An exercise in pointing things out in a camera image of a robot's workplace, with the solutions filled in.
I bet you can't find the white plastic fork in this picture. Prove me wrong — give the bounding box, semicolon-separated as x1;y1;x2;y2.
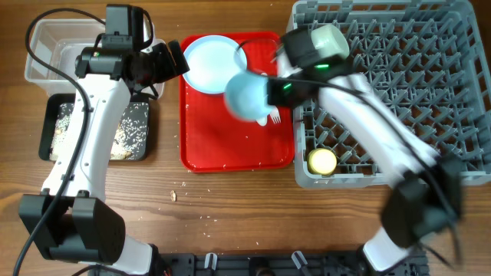
270;107;281;124

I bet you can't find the white plastic spoon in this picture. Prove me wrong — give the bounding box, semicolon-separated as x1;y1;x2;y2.
256;117;268;127

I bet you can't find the light blue bowl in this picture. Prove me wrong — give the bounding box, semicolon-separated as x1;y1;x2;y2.
224;72;273;121

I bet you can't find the light blue plate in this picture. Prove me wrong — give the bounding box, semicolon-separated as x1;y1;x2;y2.
183;35;248;94

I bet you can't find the green bowl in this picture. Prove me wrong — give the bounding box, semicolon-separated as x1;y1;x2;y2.
311;24;350;60

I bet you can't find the yellow plastic cup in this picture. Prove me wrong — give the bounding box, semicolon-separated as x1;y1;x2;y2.
307;148;338;175

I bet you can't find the food scraps and rice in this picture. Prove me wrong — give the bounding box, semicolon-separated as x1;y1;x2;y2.
48;102;150;161

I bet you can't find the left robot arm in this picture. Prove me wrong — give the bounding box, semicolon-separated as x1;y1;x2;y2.
18;4;189;275

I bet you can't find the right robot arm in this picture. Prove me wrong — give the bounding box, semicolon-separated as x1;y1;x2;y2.
268;25;463;274

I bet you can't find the clear plastic waste bin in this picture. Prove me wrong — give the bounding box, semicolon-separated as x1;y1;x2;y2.
24;18;166;100

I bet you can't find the grey dishwasher rack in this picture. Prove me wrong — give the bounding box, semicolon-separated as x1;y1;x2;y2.
288;1;490;186

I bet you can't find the black rectangular tray bin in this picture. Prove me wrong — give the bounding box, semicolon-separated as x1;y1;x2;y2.
38;94;150;161

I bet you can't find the red serving tray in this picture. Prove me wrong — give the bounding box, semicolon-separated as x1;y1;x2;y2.
180;31;295;173

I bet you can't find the food crumb on table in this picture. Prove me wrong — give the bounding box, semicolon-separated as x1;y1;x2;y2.
170;190;177;202

